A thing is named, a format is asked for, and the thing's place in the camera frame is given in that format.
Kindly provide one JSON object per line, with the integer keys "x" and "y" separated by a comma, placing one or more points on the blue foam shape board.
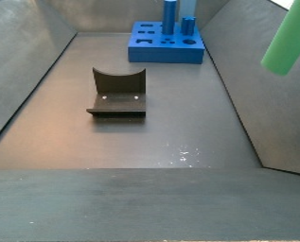
{"x": 150, "y": 46}

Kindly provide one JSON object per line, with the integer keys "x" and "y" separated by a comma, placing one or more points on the black curved holder stand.
{"x": 121, "y": 94}

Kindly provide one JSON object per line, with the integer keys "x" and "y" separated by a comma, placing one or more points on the green oval cylinder peg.
{"x": 283, "y": 51}

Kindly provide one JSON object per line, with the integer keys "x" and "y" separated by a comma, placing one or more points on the tall blue round peg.
{"x": 168, "y": 19}

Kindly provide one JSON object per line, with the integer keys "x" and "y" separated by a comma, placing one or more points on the short blue peg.
{"x": 188, "y": 25}

